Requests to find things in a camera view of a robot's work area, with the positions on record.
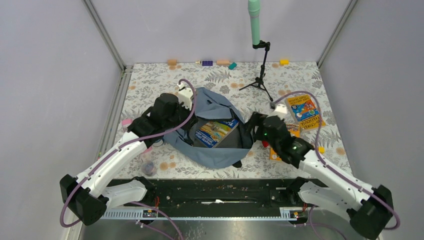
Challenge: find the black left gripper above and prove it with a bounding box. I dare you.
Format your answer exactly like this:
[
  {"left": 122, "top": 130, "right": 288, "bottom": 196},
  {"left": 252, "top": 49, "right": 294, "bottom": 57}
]
[{"left": 164, "top": 99, "right": 199, "bottom": 131}]

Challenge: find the orange activity book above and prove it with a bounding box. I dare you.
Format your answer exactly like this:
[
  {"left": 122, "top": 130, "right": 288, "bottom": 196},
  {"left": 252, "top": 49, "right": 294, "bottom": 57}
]
[{"left": 269, "top": 124, "right": 301, "bottom": 162}]

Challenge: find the blue grey backpack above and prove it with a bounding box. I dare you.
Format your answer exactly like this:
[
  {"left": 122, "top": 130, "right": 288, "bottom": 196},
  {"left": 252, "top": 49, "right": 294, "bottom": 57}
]
[{"left": 163, "top": 87, "right": 253, "bottom": 169}]

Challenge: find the blue 91-storey treehouse book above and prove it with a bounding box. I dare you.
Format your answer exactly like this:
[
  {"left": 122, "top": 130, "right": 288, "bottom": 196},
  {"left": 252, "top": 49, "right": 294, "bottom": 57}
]
[{"left": 194, "top": 119, "right": 239, "bottom": 149}]

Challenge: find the yellow 130-storey treehouse book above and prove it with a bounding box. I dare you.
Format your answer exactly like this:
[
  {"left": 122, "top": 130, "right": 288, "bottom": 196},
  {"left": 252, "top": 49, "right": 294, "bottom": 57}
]
[{"left": 285, "top": 94, "right": 327, "bottom": 131}]

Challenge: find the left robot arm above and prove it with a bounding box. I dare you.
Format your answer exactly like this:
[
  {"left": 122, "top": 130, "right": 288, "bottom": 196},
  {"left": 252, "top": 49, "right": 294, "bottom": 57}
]
[{"left": 59, "top": 89, "right": 198, "bottom": 228}]

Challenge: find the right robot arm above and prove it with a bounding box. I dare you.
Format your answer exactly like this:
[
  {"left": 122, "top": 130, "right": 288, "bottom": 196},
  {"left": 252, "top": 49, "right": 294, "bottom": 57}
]
[{"left": 247, "top": 112, "right": 395, "bottom": 240}]

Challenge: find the red black small toy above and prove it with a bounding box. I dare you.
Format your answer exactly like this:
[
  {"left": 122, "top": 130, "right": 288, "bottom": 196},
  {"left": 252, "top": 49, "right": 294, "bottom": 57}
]
[{"left": 261, "top": 140, "right": 270, "bottom": 148}]

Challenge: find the black mini tripod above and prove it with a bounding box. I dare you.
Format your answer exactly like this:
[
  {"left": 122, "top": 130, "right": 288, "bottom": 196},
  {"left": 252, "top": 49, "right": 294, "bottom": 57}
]
[{"left": 239, "top": 40, "right": 274, "bottom": 102}]

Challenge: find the small tan wooden block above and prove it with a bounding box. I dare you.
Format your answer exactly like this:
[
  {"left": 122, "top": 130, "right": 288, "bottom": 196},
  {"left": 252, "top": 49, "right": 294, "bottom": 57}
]
[{"left": 167, "top": 59, "right": 178, "bottom": 66}]

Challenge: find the pink transparent pencil case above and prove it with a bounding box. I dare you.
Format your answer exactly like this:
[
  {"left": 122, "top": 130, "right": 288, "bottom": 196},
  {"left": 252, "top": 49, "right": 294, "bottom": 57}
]
[{"left": 121, "top": 118, "right": 133, "bottom": 128}]

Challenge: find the purple toy brick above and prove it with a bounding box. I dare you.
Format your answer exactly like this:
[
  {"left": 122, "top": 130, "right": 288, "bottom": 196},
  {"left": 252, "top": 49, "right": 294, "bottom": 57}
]
[{"left": 201, "top": 60, "right": 214, "bottom": 67}]

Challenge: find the small clear purple jar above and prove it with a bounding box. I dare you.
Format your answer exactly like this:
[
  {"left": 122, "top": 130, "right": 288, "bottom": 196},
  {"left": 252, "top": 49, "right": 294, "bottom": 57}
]
[{"left": 141, "top": 161, "right": 157, "bottom": 177}]

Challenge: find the teal toy block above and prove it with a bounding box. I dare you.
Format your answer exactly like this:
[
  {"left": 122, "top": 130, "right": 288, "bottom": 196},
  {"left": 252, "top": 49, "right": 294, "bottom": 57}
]
[{"left": 228, "top": 62, "right": 237, "bottom": 70}]

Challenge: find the long tan wooden block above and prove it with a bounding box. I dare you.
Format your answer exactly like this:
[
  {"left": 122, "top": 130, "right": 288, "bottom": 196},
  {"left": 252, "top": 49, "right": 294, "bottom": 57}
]
[{"left": 216, "top": 59, "right": 231, "bottom": 66}]

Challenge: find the small yellow cube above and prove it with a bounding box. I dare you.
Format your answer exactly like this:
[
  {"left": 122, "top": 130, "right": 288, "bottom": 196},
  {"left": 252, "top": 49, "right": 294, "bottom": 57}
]
[{"left": 318, "top": 146, "right": 326, "bottom": 154}]

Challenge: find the yellow toy block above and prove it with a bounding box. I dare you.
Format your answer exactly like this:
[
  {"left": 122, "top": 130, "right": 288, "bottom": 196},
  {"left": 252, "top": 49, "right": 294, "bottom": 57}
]
[{"left": 279, "top": 59, "right": 290, "bottom": 66}]

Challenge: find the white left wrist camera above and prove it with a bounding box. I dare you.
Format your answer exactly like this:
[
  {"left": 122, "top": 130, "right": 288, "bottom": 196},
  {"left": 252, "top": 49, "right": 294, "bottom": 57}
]
[{"left": 176, "top": 83, "right": 194, "bottom": 111}]

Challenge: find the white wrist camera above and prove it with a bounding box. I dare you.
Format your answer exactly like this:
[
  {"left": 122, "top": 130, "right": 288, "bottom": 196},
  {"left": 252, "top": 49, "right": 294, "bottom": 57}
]
[
  {"left": 176, "top": 83, "right": 194, "bottom": 111},
  {"left": 268, "top": 103, "right": 288, "bottom": 120}
]

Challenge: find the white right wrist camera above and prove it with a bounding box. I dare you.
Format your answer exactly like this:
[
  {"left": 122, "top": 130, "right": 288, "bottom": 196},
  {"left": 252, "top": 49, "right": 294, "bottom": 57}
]
[{"left": 268, "top": 103, "right": 288, "bottom": 120}]

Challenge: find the aluminium frame rail left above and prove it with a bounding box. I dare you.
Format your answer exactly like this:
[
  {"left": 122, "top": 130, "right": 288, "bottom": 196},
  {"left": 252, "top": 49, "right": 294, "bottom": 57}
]
[{"left": 83, "top": 0, "right": 133, "bottom": 158}]

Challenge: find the aluminium frame rail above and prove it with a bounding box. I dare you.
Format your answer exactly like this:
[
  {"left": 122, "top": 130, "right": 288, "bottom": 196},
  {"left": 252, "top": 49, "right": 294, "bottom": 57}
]
[
  {"left": 83, "top": 0, "right": 133, "bottom": 158},
  {"left": 316, "top": 0, "right": 359, "bottom": 69}
]

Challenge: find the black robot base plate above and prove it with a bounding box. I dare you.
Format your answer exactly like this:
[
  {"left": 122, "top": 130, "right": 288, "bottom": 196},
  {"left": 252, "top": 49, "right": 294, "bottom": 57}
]
[{"left": 140, "top": 178, "right": 305, "bottom": 212}]

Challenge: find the white slotted cable duct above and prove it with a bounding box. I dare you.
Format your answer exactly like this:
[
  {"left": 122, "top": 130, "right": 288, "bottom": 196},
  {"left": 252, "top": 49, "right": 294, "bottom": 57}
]
[{"left": 100, "top": 205, "right": 298, "bottom": 221}]

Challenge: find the mint green microphone handle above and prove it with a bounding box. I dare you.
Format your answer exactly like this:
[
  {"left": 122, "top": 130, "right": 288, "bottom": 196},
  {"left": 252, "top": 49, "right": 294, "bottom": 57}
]
[{"left": 247, "top": 0, "right": 261, "bottom": 46}]

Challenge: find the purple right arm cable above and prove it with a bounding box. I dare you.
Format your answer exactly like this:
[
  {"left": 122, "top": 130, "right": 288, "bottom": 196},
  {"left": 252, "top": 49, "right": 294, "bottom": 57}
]
[{"left": 271, "top": 90, "right": 401, "bottom": 230}]

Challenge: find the aluminium frame rail right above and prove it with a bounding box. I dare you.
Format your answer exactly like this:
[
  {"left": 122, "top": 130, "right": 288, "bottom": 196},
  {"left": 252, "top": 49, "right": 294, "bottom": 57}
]
[{"left": 316, "top": 0, "right": 359, "bottom": 69}]

